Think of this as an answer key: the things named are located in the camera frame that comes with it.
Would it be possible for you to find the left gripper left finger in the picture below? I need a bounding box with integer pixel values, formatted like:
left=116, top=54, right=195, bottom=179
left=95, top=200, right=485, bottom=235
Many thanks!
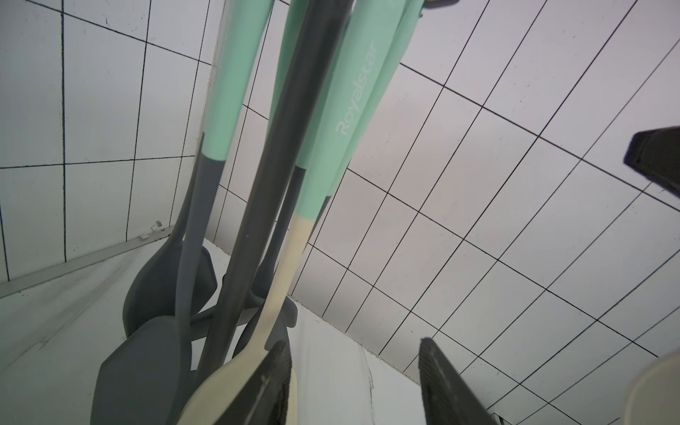
left=215, top=341, right=292, bottom=425

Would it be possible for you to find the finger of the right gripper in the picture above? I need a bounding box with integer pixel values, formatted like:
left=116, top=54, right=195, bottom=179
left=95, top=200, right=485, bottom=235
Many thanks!
left=623, top=126, right=679, bottom=198

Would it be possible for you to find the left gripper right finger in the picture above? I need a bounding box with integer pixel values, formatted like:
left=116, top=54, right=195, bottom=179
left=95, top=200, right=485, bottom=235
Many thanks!
left=418, top=338, right=496, bottom=425

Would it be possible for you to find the cream spatula green handle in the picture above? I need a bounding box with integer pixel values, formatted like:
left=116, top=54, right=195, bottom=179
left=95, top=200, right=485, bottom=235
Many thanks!
left=179, top=1, right=423, bottom=424

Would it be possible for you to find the grey kitchen utensil rack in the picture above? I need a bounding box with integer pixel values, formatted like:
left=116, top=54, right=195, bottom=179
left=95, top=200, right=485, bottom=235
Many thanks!
left=188, top=0, right=460, bottom=384

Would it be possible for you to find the grey utensil green handle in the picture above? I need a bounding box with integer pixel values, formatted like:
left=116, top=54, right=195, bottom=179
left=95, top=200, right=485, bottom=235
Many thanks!
left=90, top=1, right=274, bottom=424

